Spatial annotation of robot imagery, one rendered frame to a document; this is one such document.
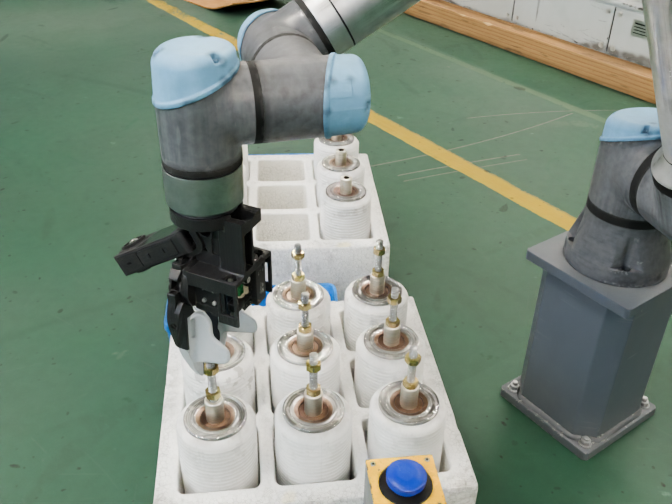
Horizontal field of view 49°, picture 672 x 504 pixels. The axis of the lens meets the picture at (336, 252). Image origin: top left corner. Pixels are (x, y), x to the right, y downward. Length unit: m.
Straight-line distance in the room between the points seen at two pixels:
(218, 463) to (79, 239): 0.97
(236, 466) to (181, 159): 0.40
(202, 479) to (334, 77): 0.50
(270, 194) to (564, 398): 0.72
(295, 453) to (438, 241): 0.91
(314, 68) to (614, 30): 2.22
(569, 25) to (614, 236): 1.92
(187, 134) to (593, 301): 0.67
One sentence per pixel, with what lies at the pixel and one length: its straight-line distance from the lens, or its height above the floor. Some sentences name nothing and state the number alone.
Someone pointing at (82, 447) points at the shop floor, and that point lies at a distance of 1.27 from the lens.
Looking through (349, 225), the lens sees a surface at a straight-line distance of 1.35.
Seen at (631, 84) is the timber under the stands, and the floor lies 0.04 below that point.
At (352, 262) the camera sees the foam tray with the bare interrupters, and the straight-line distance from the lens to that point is 1.36.
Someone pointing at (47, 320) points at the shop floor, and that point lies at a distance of 1.54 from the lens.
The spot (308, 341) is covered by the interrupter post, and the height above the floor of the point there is 0.27.
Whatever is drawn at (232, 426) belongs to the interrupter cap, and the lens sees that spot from 0.90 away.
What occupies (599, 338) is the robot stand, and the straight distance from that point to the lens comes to 1.14.
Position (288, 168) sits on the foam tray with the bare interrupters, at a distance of 1.66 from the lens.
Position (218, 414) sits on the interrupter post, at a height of 0.27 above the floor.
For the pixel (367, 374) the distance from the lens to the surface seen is 1.01.
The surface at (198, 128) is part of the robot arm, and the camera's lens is 0.65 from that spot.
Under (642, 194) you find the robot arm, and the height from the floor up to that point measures 0.46.
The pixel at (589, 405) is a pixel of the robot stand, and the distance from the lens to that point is 1.23.
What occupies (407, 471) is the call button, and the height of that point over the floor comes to 0.33.
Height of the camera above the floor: 0.90
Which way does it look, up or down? 33 degrees down
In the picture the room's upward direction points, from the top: 1 degrees clockwise
